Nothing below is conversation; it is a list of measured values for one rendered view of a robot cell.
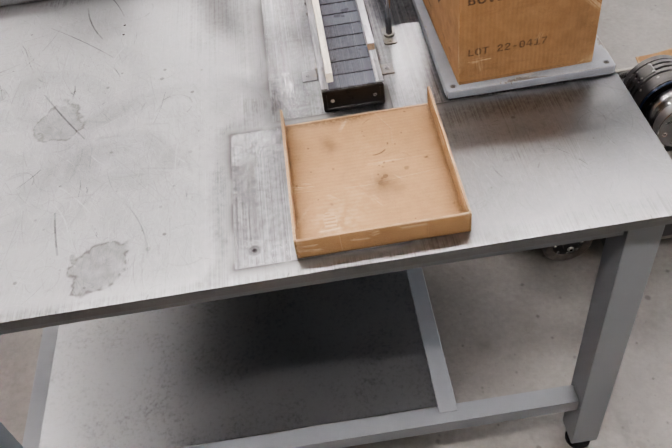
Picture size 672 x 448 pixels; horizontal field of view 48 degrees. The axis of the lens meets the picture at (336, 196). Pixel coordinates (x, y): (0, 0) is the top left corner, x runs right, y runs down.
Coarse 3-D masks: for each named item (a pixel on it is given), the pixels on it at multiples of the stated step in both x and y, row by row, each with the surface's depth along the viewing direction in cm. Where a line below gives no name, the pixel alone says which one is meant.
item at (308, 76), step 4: (380, 64) 141; (384, 64) 141; (388, 64) 141; (316, 68) 138; (380, 68) 140; (384, 68) 140; (388, 68) 140; (392, 68) 140; (304, 72) 142; (308, 72) 142; (312, 72) 142; (316, 72) 139; (384, 72) 139; (388, 72) 139; (392, 72) 139; (304, 76) 141; (308, 76) 141; (312, 76) 141; (316, 76) 141; (304, 80) 140; (308, 80) 140; (312, 80) 140; (316, 80) 140
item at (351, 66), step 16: (320, 0) 150; (336, 0) 149; (352, 0) 149; (336, 16) 145; (352, 16) 145; (336, 32) 141; (352, 32) 141; (336, 48) 138; (352, 48) 137; (336, 64) 135; (352, 64) 134; (368, 64) 134; (336, 80) 131; (352, 80) 131; (368, 80) 130
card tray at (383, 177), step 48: (432, 96) 127; (288, 144) 128; (336, 144) 127; (384, 144) 126; (432, 144) 124; (288, 192) 115; (336, 192) 119; (384, 192) 118; (432, 192) 117; (336, 240) 109; (384, 240) 110
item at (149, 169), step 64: (64, 0) 170; (128, 0) 167; (192, 0) 164; (256, 0) 162; (0, 64) 155; (64, 64) 152; (128, 64) 150; (192, 64) 148; (256, 64) 146; (0, 128) 140; (64, 128) 138; (128, 128) 136; (192, 128) 134; (256, 128) 133; (448, 128) 127; (512, 128) 126; (576, 128) 124; (640, 128) 122; (0, 192) 128; (64, 192) 126; (128, 192) 125; (192, 192) 123; (256, 192) 122; (512, 192) 116; (576, 192) 114; (640, 192) 113; (0, 256) 118; (64, 256) 116; (128, 256) 115; (192, 256) 114; (256, 256) 112; (320, 256) 111; (384, 256) 110; (448, 256) 110; (0, 320) 109; (64, 320) 110
